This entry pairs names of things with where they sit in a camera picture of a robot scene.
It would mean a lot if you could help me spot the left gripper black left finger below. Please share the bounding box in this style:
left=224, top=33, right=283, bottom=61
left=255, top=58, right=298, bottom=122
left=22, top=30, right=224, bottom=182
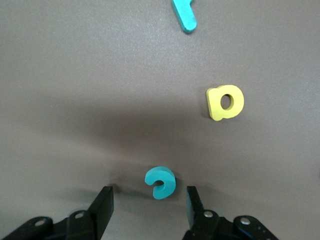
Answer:
left=0, top=185, right=115, bottom=240

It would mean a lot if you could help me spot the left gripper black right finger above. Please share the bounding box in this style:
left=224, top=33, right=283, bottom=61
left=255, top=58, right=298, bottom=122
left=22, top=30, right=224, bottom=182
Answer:
left=181, top=185, right=280, bottom=240

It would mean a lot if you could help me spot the teal letter c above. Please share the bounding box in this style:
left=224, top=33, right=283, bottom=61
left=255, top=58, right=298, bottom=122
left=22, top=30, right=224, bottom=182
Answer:
left=144, top=166, right=177, bottom=200

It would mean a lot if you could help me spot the yellow letter d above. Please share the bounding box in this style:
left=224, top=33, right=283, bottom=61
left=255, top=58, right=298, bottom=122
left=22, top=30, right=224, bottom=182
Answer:
left=206, top=84, right=245, bottom=122

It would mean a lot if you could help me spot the teal letter r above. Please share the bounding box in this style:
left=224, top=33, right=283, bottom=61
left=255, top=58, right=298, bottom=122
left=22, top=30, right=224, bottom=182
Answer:
left=171, top=0, right=198, bottom=34

